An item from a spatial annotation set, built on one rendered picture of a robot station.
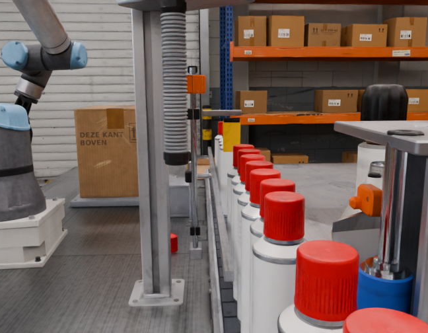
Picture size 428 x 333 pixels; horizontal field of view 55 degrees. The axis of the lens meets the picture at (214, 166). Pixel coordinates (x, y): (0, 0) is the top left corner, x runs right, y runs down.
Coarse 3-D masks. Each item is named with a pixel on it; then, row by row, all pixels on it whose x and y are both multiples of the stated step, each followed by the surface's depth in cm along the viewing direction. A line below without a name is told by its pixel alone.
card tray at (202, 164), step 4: (200, 160) 186; (204, 160) 186; (208, 160) 186; (200, 164) 187; (204, 164) 187; (208, 164) 187; (200, 168) 178; (204, 168) 178; (200, 172) 170; (204, 172) 170
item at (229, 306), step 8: (208, 168) 155; (216, 224) 90; (216, 232) 85; (216, 240) 80; (224, 288) 61; (232, 288) 61; (224, 296) 59; (232, 296) 59; (224, 304) 56; (232, 304) 56; (224, 312) 54; (232, 312) 54; (224, 320) 52; (232, 320) 52; (232, 328) 51
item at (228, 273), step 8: (208, 152) 143; (216, 176) 100; (216, 184) 92; (216, 192) 85; (216, 200) 78; (216, 208) 73; (216, 216) 72; (224, 224) 65; (224, 232) 61; (224, 240) 57; (224, 248) 55; (224, 256) 52; (224, 264) 50; (232, 264) 50; (224, 272) 48; (232, 272) 48; (224, 280) 48; (232, 280) 48
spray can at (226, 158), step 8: (224, 152) 92; (232, 152) 92; (224, 160) 93; (232, 160) 92; (224, 168) 93; (224, 176) 93; (224, 184) 94; (224, 192) 94; (224, 200) 94; (224, 208) 95; (224, 216) 95
